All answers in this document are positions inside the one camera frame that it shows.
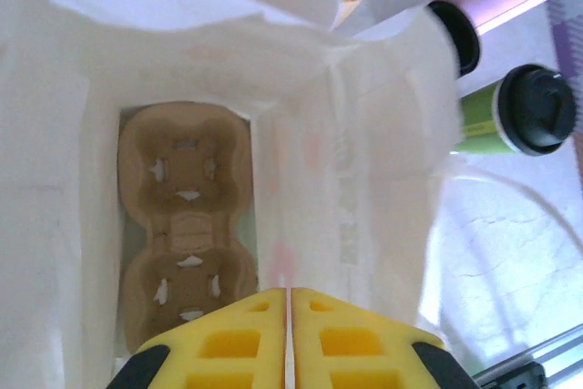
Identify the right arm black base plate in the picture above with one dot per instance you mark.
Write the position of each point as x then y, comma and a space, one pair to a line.
514, 377

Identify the white paper takeout bag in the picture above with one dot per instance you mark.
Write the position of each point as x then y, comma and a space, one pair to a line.
364, 111

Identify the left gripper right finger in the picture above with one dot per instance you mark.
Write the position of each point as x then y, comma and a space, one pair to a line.
314, 361

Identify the brown pulp cup carrier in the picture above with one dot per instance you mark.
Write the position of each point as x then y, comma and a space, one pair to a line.
182, 179

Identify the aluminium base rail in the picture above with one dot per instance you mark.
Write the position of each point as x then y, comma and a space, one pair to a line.
560, 348

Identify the stack of black lids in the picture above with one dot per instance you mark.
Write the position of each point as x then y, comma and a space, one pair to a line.
460, 33

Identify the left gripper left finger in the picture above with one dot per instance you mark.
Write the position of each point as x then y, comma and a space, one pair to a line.
228, 361

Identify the green paper coffee cup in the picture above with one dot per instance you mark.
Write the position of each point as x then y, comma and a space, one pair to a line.
478, 125

